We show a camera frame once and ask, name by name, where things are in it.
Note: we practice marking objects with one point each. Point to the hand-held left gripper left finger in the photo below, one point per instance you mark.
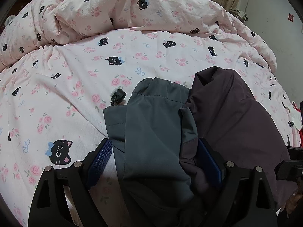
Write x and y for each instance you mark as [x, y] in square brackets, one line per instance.
[101, 160]

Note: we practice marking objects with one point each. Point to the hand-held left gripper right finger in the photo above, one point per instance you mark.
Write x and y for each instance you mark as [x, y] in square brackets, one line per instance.
[210, 164]

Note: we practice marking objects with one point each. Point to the grey and purple jacket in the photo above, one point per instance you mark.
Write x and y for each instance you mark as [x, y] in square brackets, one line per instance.
[153, 123]

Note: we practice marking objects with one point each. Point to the red and white clothes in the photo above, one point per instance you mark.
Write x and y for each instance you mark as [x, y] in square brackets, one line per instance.
[298, 123]

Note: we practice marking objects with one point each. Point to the pink cat print bedsheet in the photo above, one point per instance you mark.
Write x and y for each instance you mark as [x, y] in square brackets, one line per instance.
[71, 59]

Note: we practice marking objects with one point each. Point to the pink cat print duvet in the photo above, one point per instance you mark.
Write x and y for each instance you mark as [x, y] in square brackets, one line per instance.
[165, 11]

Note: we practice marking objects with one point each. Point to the red wall sticker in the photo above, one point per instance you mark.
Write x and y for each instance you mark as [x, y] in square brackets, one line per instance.
[290, 17]

